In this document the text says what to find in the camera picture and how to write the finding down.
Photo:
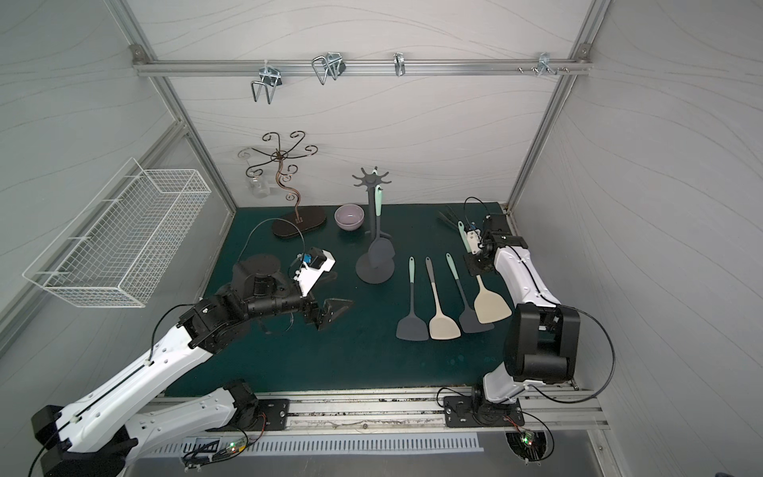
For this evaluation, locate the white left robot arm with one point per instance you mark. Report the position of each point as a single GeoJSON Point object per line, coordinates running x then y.
{"type": "Point", "coordinates": [107, 430]}

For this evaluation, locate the aluminium rail with hooks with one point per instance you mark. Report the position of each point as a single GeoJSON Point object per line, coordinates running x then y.
{"type": "Point", "coordinates": [267, 76]}

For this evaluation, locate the grey spatula mint handle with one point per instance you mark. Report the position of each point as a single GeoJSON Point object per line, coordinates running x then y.
{"type": "Point", "coordinates": [411, 328]}

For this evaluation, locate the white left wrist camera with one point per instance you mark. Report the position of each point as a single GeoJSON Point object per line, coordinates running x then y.
{"type": "Point", "coordinates": [314, 263]}

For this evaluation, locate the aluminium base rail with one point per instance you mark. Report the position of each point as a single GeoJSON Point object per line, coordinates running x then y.
{"type": "Point", "coordinates": [431, 409]}

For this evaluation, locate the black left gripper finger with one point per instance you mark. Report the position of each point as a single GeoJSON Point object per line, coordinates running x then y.
{"type": "Point", "coordinates": [337, 304]}
{"type": "Point", "coordinates": [331, 314]}

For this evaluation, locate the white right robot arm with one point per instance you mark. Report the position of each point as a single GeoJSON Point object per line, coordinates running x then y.
{"type": "Point", "coordinates": [541, 348]}

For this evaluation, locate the lilac ceramic bowl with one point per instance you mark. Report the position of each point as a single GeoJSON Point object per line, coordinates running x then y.
{"type": "Point", "coordinates": [349, 217]}

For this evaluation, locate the grey slotted turner mint handle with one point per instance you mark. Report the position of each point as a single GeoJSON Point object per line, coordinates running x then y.
{"type": "Point", "coordinates": [468, 319]}

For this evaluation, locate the glass on mug tree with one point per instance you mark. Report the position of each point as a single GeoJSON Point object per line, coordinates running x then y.
{"type": "Point", "coordinates": [255, 162]}

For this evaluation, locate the black tongs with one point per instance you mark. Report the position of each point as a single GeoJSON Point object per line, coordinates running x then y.
{"type": "Point", "coordinates": [448, 216]}

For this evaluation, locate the white wire basket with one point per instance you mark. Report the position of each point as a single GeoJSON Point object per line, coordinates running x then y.
{"type": "Point", "coordinates": [114, 253]}

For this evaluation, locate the grey utensil mint handle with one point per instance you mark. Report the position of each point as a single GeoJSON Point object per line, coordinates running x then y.
{"type": "Point", "coordinates": [381, 249]}

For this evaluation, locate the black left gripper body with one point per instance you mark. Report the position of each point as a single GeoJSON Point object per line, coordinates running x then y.
{"type": "Point", "coordinates": [321, 312]}

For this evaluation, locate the beige spatula grey handle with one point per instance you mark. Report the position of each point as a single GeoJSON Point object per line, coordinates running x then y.
{"type": "Point", "coordinates": [441, 326]}

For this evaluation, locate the grey utensil rack stand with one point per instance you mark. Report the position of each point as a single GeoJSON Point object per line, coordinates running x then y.
{"type": "Point", "coordinates": [364, 270]}

